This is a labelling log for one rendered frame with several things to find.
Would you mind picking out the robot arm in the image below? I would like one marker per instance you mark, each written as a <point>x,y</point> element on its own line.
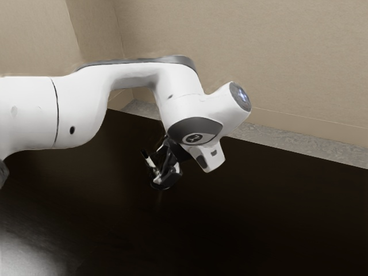
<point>86,95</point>

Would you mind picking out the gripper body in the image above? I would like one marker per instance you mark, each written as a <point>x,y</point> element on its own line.
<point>172,161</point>

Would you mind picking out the black mesh pen holder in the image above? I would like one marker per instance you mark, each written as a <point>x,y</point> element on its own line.
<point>161,187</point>

